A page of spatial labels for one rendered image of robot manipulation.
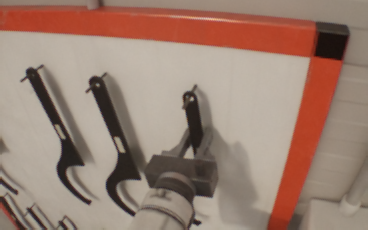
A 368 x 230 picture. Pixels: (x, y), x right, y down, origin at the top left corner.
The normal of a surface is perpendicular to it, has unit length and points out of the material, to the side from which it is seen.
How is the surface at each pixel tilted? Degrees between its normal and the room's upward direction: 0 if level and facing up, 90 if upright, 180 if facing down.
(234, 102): 90
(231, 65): 90
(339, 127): 90
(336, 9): 90
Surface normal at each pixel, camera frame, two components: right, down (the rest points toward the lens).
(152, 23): -0.32, 0.58
